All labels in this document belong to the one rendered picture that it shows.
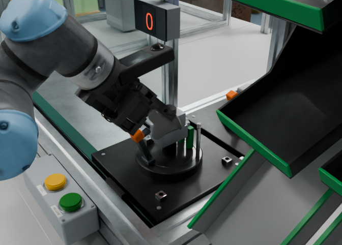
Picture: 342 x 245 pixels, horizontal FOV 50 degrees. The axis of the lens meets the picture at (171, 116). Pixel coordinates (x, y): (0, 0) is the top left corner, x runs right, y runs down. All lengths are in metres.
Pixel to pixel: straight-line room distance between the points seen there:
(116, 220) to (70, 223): 0.08
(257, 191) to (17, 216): 0.52
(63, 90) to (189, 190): 0.64
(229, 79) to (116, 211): 0.83
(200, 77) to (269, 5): 1.03
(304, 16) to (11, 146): 0.30
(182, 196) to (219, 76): 0.78
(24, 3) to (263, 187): 0.41
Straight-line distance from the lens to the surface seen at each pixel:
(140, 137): 0.69
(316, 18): 0.34
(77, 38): 0.52
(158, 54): 0.63
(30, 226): 0.85
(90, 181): 0.77
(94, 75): 0.55
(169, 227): 0.66
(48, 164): 0.83
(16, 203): 0.91
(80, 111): 1.09
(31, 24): 0.49
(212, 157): 0.79
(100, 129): 0.99
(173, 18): 0.82
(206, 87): 1.32
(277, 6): 0.37
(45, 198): 0.75
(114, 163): 0.78
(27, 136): 0.40
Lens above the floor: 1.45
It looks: 31 degrees down
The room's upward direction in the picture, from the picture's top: straight up
